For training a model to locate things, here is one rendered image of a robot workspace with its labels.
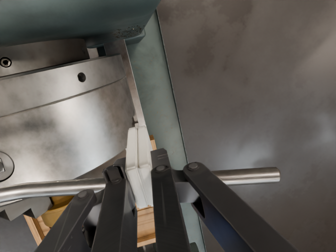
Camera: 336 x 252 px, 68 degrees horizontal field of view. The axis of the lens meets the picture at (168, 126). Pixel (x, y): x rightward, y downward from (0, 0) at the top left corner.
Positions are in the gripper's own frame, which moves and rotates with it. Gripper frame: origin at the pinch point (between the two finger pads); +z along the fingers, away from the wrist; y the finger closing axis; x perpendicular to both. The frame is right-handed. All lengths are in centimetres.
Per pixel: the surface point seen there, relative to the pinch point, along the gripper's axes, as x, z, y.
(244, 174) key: -2.5, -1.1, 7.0
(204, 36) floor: 0, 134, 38
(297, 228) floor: -157, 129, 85
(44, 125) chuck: 2.3, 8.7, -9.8
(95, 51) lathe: 7.6, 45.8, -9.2
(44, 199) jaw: -11.2, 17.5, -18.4
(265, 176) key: -2.9, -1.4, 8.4
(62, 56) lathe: 8.3, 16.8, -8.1
